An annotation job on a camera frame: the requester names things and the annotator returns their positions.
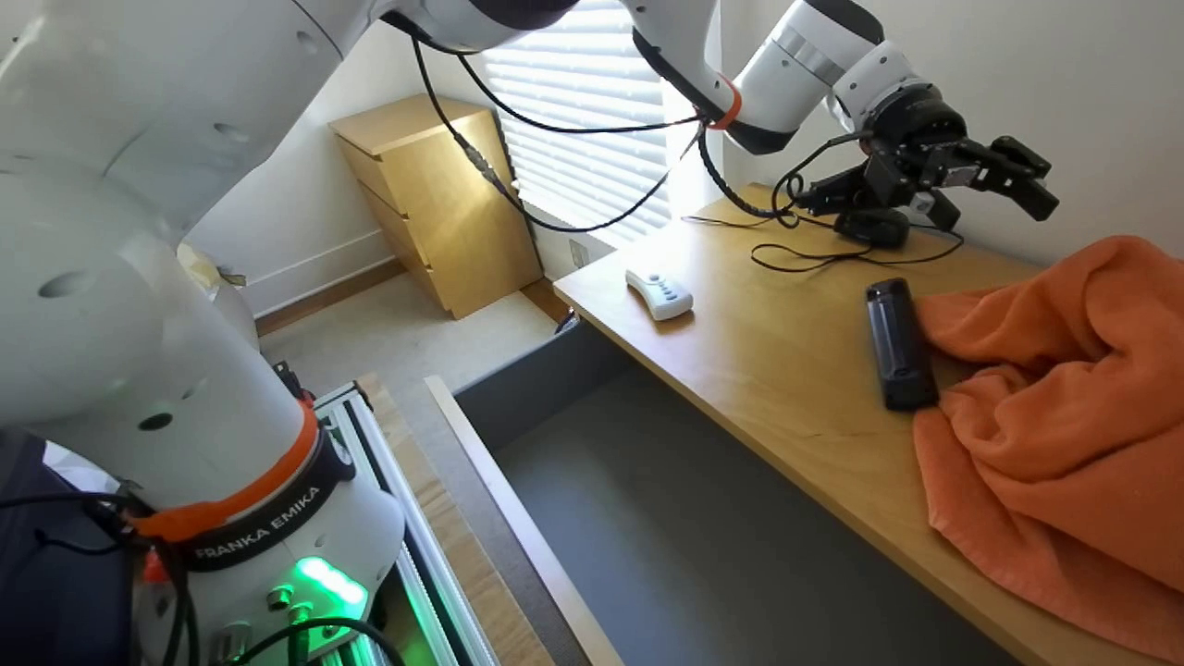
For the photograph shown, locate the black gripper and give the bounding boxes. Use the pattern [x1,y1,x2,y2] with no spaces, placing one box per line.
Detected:
[855,81,1060,227]

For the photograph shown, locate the black remote control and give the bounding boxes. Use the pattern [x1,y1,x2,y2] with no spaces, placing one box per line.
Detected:
[860,273,943,415]

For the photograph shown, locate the white remote control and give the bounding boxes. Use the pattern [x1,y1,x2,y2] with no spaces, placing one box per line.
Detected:
[620,267,700,330]

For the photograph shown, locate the black round plug adapter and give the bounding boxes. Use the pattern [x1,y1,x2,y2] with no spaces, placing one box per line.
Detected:
[833,203,912,256]

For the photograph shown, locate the orange cloth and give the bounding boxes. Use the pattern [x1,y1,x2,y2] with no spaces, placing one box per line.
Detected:
[907,234,1184,666]

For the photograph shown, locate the light wooden desk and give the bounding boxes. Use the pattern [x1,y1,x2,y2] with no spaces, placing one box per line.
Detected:
[551,183,1184,666]

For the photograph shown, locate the white window blinds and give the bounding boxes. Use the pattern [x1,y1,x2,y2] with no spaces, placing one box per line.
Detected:
[461,0,675,252]

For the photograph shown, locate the open grey desk drawer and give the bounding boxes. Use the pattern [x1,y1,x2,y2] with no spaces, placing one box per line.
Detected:
[420,311,1029,666]

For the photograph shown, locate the small wooden drawer chest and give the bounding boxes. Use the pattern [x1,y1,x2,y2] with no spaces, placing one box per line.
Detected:
[333,93,548,322]

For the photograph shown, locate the dark blue fabric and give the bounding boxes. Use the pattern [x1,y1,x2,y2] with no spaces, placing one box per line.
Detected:
[0,421,140,666]

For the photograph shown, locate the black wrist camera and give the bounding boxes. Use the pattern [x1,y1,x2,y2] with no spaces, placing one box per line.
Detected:
[789,161,966,237]

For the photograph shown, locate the thin black adapter cable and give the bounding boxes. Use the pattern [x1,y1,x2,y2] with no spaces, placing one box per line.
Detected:
[744,227,970,279]

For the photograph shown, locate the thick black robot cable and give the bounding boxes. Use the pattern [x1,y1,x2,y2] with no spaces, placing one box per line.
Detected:
[376,8,790,242]

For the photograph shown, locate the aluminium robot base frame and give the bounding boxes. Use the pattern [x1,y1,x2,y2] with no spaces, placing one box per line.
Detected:
[261,364,499,666]

